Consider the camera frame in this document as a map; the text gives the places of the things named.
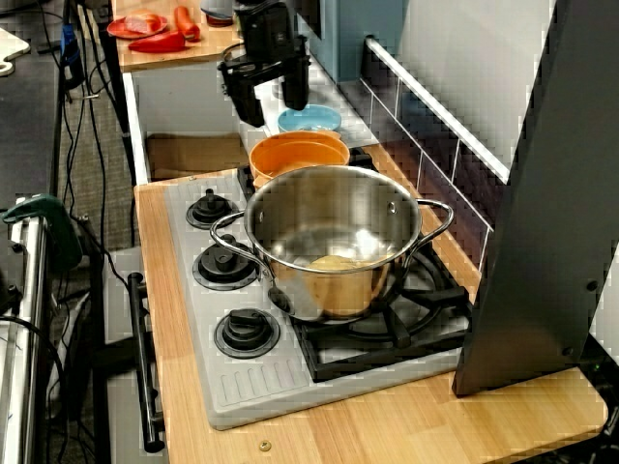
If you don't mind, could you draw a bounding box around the yellow food item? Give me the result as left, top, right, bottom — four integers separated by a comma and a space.
306, 254, 384, 273

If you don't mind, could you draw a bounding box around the ham sandwich toy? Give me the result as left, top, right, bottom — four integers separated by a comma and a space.
123, 10, 162, 36

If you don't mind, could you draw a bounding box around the stainless steel pot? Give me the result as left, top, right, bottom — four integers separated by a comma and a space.
209, 164, 456, 324

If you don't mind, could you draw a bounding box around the black stove knob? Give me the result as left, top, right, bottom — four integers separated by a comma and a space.
192, 240, 260, 292
186, 188, 242, 231
214, 308, 281, 361

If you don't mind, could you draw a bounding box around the brown cardboard sheet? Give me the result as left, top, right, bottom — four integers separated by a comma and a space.
145, 132, 251, 183

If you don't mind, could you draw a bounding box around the wooden kitchen countertop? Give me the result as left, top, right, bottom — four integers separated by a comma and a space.
133, 143, 609, 464

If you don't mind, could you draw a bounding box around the red plate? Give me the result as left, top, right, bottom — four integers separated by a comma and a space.
105, 14, 170, 41

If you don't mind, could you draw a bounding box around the grey stove top panel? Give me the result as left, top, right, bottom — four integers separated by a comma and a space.
163, 166, 473, 431

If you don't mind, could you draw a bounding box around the teal cabinet box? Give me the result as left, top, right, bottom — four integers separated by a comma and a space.
295, 0, 413, 84

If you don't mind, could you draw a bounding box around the light blue plate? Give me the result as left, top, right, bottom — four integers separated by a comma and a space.
277, 103, 343, 134

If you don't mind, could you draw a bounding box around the black burner grate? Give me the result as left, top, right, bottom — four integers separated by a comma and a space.
236, 147, 474, 384

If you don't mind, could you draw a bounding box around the blue clamp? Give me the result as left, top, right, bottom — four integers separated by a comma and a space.
59, 22, 81, 91

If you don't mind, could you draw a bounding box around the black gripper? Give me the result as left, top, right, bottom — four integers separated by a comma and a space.
217, 1, 312, 129

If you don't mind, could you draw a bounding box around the black hood panel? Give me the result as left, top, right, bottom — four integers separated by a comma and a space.
451, 0, 619, 398

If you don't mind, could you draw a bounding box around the red toy pepper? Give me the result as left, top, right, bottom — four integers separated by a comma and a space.
127, 30, 188, 54

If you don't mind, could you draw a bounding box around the silver metal rail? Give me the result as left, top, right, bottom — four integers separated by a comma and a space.
0, 196, 50, 464

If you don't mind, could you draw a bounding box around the orange plastic pot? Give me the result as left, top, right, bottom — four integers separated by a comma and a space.
249, 130, 351, 189

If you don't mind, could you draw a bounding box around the dark tile backsplash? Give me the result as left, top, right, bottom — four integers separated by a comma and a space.
359, 35, 512, 291

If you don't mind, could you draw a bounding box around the green clamp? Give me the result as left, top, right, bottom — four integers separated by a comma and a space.
0, 193, 84, 273

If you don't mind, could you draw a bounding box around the black cable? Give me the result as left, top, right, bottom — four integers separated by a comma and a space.
0, 313, 70, 464
78, 0, 110, 252
56, 90, 79, 219

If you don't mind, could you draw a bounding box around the black oven door handle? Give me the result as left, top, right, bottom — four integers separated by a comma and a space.
126, 273, 166, 454

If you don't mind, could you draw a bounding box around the grey blue cup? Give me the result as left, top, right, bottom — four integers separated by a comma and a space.
199, 0, 238, 20

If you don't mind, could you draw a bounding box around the orange toy sausage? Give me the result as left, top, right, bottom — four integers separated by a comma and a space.
173, 5, 202, 43

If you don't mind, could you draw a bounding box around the white sink basin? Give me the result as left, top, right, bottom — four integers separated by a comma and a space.
122, 61, 379, 188

